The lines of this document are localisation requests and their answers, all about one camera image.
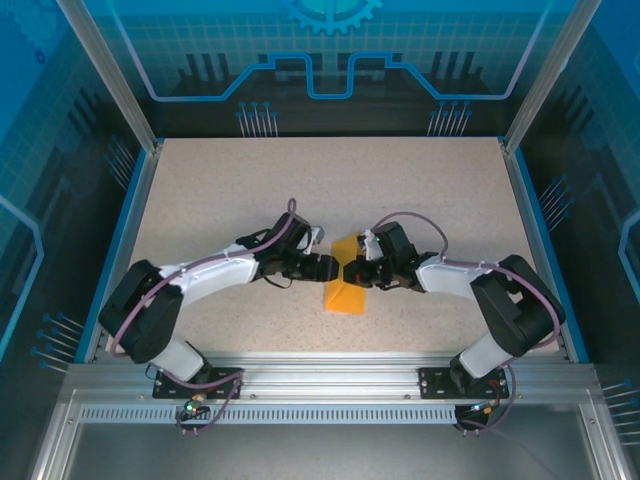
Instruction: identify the aluminium frame post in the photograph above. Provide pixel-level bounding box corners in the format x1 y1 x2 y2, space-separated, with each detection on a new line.
502 0 605 155
53 0 165 155

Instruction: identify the blue printed gear panel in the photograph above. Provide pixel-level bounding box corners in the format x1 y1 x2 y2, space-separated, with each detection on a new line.
84 0 576 140

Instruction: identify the grey metal tray frame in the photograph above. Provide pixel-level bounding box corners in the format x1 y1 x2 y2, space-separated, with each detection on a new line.
32 388 636 480

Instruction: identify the orange paper sheet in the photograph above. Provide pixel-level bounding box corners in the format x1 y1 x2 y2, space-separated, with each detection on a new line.
322 232 372 318

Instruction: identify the aluminium side rail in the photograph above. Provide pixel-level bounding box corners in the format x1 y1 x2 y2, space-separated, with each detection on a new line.
501 141 576 364
83 141 165 364

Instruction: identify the slotted metal cable duct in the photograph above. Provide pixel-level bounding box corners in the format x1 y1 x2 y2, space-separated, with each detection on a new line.
78 405 460 426

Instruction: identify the long aluminium mounting rail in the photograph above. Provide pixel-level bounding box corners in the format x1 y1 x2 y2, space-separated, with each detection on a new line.
67 351 599 404

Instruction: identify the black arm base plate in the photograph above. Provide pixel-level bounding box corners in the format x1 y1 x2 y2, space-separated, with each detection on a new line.
152 366 245 401
418 366 507 401

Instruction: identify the blue table edge strip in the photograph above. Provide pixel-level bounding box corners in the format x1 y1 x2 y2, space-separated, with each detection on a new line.
513 148 595 364
73 148 152 364

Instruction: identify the blue printed side panel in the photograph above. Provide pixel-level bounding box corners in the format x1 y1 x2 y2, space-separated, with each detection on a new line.
0 0 151 480
519 0 640 480

